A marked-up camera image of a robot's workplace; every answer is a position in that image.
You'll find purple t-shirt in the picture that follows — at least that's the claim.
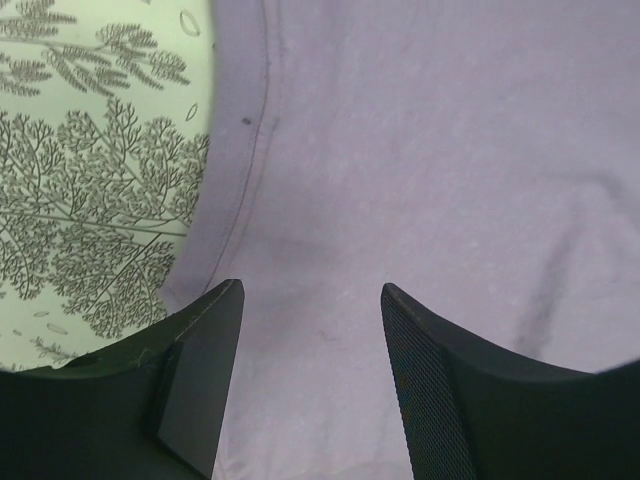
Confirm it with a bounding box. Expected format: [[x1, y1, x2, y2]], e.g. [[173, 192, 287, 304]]
[[163, 1, 639, 479]]

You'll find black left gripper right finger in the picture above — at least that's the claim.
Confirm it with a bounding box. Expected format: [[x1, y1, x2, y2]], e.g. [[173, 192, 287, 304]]
[[381, 283, 639, 480]]

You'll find floral patterned tablecloth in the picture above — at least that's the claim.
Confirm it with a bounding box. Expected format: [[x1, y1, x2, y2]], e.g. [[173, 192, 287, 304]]
[[1, 0, 216, 372]]

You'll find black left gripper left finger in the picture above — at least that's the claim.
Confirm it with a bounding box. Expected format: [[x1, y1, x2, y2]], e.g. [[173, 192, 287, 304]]
[[1, 280, 245, 479]]

